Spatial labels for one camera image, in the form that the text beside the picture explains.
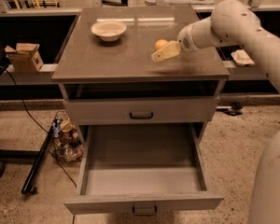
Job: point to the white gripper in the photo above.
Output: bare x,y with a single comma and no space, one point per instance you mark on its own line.
185,41

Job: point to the orange fruit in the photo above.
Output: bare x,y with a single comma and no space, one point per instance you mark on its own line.
160,44

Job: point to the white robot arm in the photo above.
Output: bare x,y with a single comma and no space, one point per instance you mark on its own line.
232,23

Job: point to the closed middle drawer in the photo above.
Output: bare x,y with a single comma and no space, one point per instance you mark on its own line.
127,111

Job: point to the grey drawer cabinet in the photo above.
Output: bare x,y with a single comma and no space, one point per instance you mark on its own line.
91,69

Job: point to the open bottom drawer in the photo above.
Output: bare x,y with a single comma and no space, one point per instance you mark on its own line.
142,169

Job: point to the white paper bowl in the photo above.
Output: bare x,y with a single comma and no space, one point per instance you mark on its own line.
109,31

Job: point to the white takeout container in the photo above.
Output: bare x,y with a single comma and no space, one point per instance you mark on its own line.
241,58

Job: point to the small cardboard box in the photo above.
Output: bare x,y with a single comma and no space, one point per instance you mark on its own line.
25,58

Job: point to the black metal floor bar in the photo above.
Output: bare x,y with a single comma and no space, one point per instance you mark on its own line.
29,184

